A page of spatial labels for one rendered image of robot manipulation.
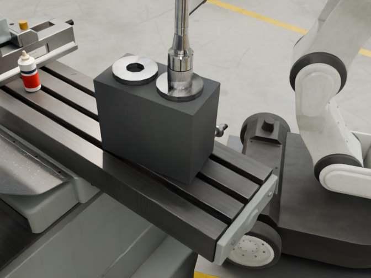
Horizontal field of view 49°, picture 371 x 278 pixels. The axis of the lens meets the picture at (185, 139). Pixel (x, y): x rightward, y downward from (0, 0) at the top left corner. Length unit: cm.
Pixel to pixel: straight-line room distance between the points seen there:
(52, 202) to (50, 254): 16
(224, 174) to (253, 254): 52
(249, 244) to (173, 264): 40
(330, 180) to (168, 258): 68
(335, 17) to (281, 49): 226
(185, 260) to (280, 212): 47
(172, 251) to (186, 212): 85
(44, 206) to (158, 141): 34
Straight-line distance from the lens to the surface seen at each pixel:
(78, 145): 95
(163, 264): 162
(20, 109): 109
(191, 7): 95
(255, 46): 330
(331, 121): 123
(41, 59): 124
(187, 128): 75
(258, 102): 270
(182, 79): 75
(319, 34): 109
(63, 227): 109
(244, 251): 135
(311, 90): 111
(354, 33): 109
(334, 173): 130
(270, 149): 149
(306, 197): 140
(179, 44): 72
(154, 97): 76
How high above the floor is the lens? 159
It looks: 42 degrees down
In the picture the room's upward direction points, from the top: 3 degrees clockwise
